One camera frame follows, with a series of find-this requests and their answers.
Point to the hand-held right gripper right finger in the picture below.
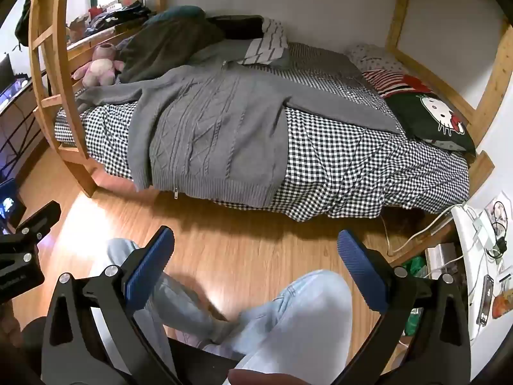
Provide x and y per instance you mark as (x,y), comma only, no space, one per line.
(361,276)

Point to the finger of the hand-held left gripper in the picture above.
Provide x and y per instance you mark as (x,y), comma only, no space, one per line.
(37,220)

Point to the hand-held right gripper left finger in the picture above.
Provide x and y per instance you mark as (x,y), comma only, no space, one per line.
(147,266)

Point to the grey knit zip cardigan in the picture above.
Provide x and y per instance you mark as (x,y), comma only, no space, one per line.
(216,128)

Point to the pile of dark clothes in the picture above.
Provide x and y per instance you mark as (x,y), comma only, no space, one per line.
(120,14)

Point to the tablet with lit screen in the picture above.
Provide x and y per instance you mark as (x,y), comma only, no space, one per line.
(10,204)

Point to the person's left leg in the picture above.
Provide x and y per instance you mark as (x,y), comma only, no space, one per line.
(172,296)

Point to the person's leg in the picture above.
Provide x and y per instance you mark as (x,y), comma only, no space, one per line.
(172,296)
(296,321)

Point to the green plastic bag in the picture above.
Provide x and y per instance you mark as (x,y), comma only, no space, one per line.
(415,266)

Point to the person's right leg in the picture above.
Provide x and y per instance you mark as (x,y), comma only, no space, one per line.
(296,321)

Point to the white box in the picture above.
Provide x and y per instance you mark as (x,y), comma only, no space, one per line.
(441,258)

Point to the black metal rack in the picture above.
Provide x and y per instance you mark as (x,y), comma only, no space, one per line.
(20,132)

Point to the white side table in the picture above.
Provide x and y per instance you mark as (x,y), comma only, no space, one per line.
(467,288)

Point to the black stool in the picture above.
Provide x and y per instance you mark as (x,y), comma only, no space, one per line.
(200,363)

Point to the black white checkered bed sheet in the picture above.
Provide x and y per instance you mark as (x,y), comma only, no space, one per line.
(340,168)

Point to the black smartphone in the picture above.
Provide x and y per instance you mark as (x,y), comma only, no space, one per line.
(485,300)

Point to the white charger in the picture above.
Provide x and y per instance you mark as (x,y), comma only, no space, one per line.
(483,230)

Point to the laptop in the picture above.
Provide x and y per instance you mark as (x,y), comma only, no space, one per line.
(14,92)

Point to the wooden bed ladder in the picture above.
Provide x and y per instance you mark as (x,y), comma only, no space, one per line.
(46,56)

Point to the black cat print pillow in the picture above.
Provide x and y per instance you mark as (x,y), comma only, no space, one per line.
(429,120)

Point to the wooden desk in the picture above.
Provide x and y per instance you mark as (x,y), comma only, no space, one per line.
(86,44)

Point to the red white striped pillow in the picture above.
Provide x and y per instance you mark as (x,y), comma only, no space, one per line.
(394,82)

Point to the dark hanging jacket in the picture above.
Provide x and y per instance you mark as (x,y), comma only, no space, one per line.
(25,16)

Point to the dark green blanket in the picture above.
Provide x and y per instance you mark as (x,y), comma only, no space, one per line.
(168,48)

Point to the white dotted pillow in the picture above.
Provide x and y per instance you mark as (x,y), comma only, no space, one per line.
(372,58)

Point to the white striped cloth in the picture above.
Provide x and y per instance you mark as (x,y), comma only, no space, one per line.
(266,44)

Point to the teal pillow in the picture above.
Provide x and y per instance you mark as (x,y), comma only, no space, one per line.
(180,13)

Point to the black cloth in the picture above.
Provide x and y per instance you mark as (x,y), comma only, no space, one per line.
(236,27)

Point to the wooden bunk bed frame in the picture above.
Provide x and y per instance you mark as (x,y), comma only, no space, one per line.
(400,12)

